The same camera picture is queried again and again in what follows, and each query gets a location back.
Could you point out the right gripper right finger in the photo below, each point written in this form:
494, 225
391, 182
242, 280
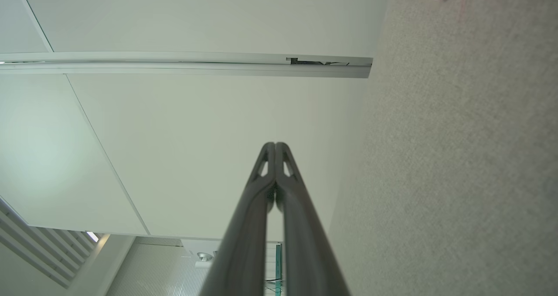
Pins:
309, 252

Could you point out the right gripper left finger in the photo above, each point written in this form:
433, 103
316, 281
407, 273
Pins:
239, 252

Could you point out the round ceiling spotlight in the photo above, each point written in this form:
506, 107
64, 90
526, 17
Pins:
204, 256

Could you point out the white slatted ceiling panel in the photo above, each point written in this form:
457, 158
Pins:
48, 248

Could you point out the grey partition frame post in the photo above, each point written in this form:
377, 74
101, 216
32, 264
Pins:
174, 65

